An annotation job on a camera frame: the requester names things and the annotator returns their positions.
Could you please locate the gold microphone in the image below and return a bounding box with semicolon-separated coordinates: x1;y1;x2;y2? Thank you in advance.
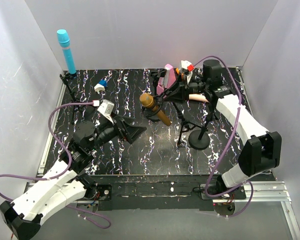
139;93;172;126

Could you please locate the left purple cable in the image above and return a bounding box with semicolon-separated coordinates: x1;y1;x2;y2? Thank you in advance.
0;99;112;229

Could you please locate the right round base stand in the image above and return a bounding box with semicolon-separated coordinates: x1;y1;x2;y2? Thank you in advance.
188;103;216;150

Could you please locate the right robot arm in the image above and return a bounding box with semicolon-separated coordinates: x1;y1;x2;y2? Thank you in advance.
163;56;282;198

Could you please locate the white blue small microphone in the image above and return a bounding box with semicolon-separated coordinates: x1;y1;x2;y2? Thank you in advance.
94;79;107;93

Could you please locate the black tripod stand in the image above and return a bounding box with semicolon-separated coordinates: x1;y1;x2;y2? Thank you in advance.
172;102;202;146
59;71;96;126

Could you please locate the beige microphone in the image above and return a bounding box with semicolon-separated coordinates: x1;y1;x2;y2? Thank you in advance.
188;94;209;103

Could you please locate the round base shock-mount stand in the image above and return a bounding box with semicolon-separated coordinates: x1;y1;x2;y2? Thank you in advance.
141;69;164;115

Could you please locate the pink microphone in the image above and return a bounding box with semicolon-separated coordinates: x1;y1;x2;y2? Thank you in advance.
156;64;176;95

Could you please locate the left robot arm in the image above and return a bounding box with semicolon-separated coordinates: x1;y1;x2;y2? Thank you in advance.
0;111;146;240

